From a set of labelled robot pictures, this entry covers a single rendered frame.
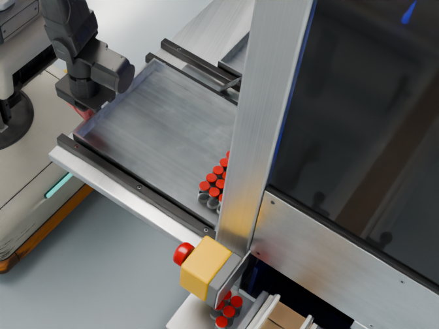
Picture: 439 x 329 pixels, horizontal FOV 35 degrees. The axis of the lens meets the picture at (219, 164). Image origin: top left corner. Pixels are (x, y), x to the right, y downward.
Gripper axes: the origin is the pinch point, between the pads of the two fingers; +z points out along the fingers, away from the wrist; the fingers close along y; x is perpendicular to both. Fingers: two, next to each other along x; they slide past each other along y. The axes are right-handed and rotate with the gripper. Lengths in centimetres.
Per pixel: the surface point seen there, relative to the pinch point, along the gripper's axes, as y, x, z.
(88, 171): 7.2, -8.9, 2.5
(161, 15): -65, 110, 90
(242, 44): 12.3, 37.9, 1.6
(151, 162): 15.8, 0.1, 2.4
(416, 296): 70, -12, -26
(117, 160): 11.7, -5.3, -1.0
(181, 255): 36.3, -18.6, -10.2
